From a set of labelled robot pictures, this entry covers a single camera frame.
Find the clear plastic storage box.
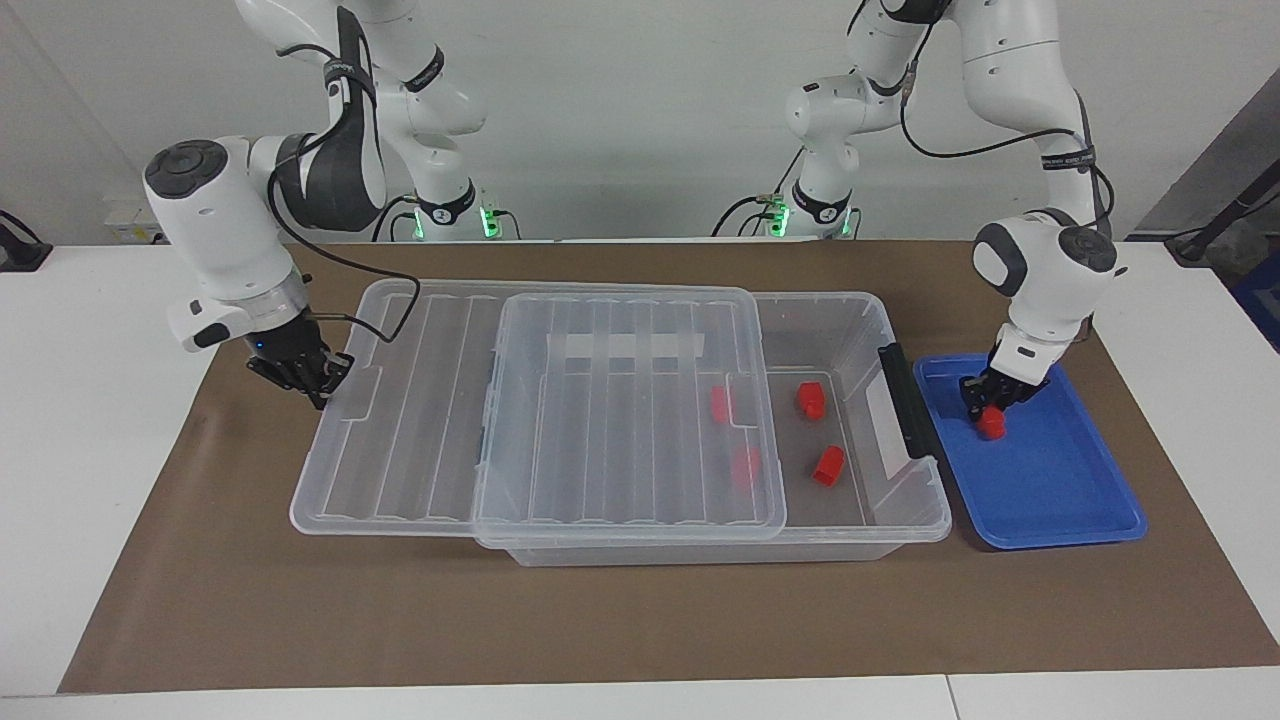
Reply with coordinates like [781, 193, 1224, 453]
[475, 290, 953, 568]

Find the black clamp mount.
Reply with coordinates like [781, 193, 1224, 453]
[0, 210, 53, 273]

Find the clear ribbed plastic box lid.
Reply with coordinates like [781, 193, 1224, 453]
[290, 280, 788, 549]

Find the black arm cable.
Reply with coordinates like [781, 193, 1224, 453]
[848, 0, 1117, 227]
[265, 10, 422, 347]

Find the blue crate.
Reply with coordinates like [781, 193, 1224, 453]
[1232, 275, 1280, 353]

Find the black box latch handle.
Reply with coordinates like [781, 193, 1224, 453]
[877, 343, 941, 461]

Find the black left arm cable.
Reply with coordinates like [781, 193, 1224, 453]
[848, 0, 1117, 227]

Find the black stand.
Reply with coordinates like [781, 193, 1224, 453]
[1165, 150, 1280, 266]

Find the brown paper table mat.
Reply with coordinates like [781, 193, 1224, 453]
[58, 240, 1280, 694]

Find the blue plastic tray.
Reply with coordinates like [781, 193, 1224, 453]
[912, 352, 1148, 551]

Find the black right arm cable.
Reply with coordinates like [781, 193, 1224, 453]
[265, 10, 422, 347]

